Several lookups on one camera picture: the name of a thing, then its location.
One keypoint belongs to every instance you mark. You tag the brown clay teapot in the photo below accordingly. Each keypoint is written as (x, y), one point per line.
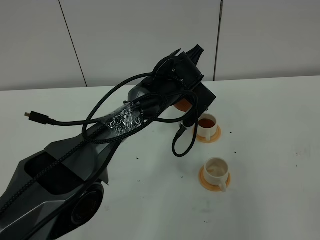
(183, 105)

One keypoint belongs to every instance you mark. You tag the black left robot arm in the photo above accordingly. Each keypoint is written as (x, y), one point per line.
(60, 188)

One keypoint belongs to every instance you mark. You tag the far white teacup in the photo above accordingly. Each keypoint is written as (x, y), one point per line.
(207, 127)

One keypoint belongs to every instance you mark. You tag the white teacup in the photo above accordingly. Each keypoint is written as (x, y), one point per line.
(216, 173)
(207, 127)

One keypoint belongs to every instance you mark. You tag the far orange saucer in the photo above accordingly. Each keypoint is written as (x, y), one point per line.
(215, 137)

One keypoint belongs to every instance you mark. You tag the orange saucer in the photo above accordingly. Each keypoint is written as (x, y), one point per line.
(215, 137)
(207, 185)

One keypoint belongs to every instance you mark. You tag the near white teacup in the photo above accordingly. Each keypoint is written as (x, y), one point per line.
(216, 173)

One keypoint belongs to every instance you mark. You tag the near orange saucer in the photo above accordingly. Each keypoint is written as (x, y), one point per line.
(207, 185)

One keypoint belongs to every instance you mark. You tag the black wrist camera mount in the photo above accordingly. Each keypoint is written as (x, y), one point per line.
(205, 99)

